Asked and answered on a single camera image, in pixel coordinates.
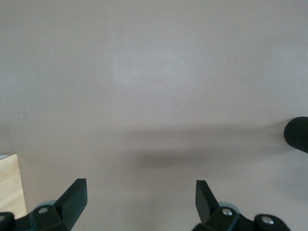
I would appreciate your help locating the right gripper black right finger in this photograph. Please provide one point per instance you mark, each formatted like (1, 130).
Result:
(204, 204)

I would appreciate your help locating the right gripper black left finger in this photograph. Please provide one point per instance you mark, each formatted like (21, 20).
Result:
(72, 202)

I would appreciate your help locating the light wooden drawer cabinet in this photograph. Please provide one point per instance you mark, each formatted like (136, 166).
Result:
(9, 185)

